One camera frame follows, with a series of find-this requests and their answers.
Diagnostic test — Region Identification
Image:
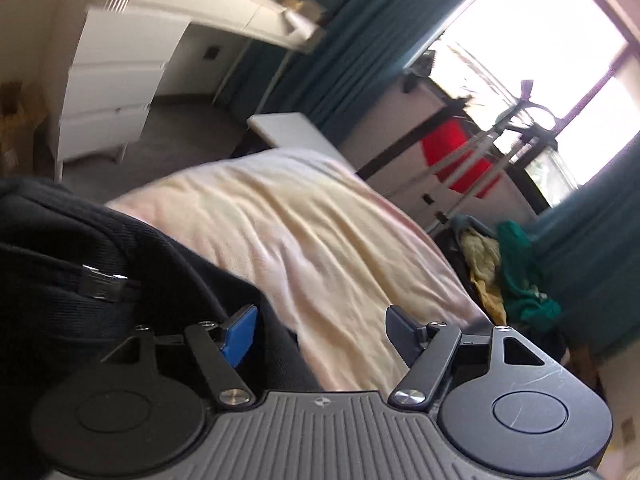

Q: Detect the white bench board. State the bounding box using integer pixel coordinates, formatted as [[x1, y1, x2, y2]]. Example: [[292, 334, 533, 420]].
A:
[[247, 113, 355, 172]]

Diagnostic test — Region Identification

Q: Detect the green clothes pile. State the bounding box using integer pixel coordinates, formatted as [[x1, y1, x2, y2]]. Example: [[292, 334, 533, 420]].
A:
[[496, 221, 562, 334]]

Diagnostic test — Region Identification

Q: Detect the teal curtain right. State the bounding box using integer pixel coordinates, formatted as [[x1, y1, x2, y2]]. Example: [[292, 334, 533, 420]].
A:
[[524, 138, 640, 359]]

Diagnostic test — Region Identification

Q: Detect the white dressing desk with drawers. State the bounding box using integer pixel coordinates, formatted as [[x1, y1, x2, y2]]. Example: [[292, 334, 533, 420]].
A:
[[41, 0, 324, 181]]

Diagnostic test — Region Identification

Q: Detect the teal curtain left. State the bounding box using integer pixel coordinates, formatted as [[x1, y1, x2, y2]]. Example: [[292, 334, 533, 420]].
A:
[[221, 0, 465, 144]]

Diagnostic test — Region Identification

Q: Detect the red cloth on rack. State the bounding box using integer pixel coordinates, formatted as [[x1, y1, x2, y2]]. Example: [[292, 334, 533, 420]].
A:
[[420, 118, 494, 194]]

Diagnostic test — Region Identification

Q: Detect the black leaning pole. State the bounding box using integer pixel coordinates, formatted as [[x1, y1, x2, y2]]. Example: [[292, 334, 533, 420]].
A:
[[357, 96, 471, 180]]

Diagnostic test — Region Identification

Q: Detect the metal drying rack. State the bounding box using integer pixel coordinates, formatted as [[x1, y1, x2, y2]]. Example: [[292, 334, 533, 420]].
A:
[[387, 79, 559, 234]]

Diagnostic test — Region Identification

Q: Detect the black hooded jacket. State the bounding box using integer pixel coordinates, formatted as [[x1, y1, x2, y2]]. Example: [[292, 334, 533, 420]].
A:
[[1, 178, 320, 479]]

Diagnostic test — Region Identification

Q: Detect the teal curtain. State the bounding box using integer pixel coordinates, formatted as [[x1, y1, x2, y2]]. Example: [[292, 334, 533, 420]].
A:
[[524, 138, 640, 359], [221, 0, 465, 144]]

